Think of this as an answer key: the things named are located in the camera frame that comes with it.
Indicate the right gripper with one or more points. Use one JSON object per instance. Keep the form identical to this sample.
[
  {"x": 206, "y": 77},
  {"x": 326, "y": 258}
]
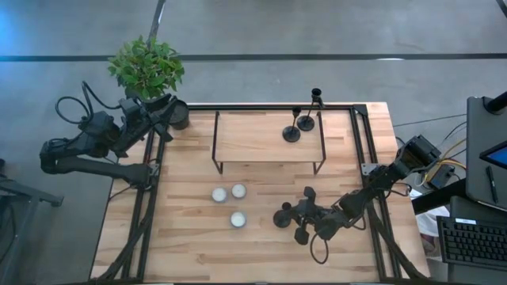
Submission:
[{"x": 330, "y": 225}]

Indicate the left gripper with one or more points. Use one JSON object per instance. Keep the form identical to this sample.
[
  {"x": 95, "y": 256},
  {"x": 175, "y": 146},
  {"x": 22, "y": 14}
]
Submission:
[{"x": 138, "y": 124}]

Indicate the white tealight candle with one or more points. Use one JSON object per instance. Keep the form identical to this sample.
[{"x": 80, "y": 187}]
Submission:
[
  {"x": 238, "y": 219},
  {"x": 219, "y": 194},
  {"x": 239, "y": 191}
]

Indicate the tall black candlestick holder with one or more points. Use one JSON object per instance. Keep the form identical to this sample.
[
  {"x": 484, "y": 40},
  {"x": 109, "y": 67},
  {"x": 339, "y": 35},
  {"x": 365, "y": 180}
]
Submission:
[{"x": 306, "y": 123}]

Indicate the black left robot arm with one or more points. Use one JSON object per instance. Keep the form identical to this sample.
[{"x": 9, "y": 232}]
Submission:
[{"x": 99, "y": 168}]

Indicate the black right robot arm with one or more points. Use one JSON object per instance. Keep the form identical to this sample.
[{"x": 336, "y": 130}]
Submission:
[{"x": 416, "y": 154}]

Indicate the black plant pot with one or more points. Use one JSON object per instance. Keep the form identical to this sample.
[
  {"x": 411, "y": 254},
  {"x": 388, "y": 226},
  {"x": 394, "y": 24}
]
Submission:
[{"x": 180, "y": 116}]

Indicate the green leafy plant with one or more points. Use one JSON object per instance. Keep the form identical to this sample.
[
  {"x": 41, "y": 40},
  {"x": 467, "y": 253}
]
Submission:
[{"x": 146, "y": 67}]

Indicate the wooden shelf riser, black legs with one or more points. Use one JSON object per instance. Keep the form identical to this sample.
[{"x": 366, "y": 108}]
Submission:
[{"x": 253, "y": 138}]

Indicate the white plastic bag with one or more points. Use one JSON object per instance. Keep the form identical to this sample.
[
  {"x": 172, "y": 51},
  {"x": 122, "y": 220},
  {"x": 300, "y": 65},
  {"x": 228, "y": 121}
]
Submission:
[{"x": 425, "y": 221}]

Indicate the black desk edge bar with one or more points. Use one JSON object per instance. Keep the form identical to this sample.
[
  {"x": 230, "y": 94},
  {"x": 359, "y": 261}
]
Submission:
[{"x": 435, "y": 198}]

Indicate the black power adapter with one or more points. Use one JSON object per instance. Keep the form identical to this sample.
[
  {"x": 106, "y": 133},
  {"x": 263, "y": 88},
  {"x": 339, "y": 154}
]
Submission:
[{"x": 441, "y": 177}]

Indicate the grey metal side table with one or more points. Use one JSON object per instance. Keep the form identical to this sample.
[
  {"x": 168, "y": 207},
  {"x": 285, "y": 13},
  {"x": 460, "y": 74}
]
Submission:
[{"x": 24, "y": 194}]

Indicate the black computer keyboard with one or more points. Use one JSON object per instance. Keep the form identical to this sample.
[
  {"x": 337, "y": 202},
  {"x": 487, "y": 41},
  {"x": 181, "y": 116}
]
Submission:
[{"x": 471, "y": 241}]

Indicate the black pen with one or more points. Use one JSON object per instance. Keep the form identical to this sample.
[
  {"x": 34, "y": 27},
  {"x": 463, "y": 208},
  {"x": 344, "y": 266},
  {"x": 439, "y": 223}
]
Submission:
[{"x": 492, "y": 184}]

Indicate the tablet with blue screen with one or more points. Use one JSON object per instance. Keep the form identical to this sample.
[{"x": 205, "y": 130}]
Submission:
[{"x": 497, "y": 155}]

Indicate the black monitor stand pole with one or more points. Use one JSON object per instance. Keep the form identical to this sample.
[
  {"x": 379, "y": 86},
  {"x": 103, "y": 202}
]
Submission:
[{"x": 497, "y": 103}]

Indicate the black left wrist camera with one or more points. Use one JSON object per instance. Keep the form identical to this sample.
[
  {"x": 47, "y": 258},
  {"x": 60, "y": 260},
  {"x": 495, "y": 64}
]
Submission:
[{"x": 128, "y": 107}]

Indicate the black aluminium table frame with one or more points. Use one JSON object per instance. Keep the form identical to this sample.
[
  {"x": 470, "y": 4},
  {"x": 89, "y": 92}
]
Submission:
[{"x": 257, "y": 107}]

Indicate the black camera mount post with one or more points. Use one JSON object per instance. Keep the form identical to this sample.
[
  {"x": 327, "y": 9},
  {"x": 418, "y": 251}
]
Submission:
[{"x": 320, "y": 104}]

